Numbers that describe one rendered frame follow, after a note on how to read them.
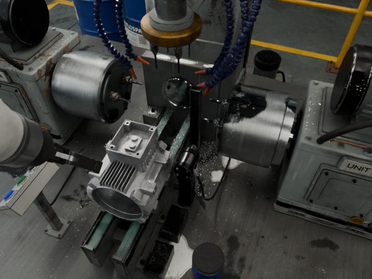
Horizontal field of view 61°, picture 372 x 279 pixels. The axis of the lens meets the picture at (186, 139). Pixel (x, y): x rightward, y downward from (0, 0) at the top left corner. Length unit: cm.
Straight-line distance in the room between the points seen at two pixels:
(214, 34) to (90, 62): 44
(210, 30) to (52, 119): 67
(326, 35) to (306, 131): 299
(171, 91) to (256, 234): 59
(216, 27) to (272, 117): 39
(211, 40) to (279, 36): 252
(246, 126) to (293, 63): 238
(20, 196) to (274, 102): 75
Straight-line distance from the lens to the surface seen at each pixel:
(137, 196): 84
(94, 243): 99
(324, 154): 92
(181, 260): 106
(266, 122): 95
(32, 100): 129
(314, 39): 375
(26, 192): 95
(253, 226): 113
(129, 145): 88
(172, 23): 92
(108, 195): 99
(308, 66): 331
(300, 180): 102
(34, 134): 58
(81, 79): 113
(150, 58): 117
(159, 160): 91
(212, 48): 120
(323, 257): 114
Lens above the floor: 179
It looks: 48 degrees down
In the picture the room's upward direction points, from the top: straight up
